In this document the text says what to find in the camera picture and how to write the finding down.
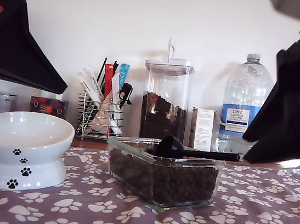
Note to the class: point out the large clear water bottle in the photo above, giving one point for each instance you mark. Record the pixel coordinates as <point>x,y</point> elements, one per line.
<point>241,88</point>

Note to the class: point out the rectangular clear glass food dish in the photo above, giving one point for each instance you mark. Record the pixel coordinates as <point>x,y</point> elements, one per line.
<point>160,207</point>

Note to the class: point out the black clip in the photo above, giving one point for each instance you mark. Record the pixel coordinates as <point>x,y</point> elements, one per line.
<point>126,88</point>

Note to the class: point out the silver tin can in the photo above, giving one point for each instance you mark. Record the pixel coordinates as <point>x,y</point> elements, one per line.
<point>7,103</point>

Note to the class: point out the white paw print cat bowl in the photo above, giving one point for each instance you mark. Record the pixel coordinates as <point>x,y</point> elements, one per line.
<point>26,129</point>

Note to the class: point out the black plastic measuring scoop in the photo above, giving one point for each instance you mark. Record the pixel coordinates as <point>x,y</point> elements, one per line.
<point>170,147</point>

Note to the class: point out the tall clear jar white lid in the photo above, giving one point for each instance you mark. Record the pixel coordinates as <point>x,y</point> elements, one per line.
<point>168,78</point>

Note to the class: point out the small white cardboard box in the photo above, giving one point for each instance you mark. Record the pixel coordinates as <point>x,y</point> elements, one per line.
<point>203,130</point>

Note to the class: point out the white tissue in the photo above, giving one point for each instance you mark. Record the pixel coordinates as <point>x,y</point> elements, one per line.
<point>52,96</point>

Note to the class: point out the brown cat food kibble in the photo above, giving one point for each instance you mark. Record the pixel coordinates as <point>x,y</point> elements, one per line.
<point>179,185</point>
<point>154,118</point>

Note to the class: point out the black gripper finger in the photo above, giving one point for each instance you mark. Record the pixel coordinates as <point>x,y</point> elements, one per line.
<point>290,114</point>
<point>285,152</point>
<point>6,68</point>
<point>16,36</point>

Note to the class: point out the purple paw print tablecloth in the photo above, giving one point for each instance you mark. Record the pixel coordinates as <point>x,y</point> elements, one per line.
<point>124,219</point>

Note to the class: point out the blue sachet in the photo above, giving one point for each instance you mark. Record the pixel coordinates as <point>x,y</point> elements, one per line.
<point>123,75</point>

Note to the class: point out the beige paper packet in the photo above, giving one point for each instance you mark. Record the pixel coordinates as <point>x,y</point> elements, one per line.
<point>100,119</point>

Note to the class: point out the thin black stick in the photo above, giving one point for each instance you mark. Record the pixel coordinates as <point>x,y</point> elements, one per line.
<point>101,69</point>
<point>115,67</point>

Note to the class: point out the red floral tissue box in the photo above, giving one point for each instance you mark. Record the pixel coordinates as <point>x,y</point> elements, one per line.
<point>48,108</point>

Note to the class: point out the white sachet green lettering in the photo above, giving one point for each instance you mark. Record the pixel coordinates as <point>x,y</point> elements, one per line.
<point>86,88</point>

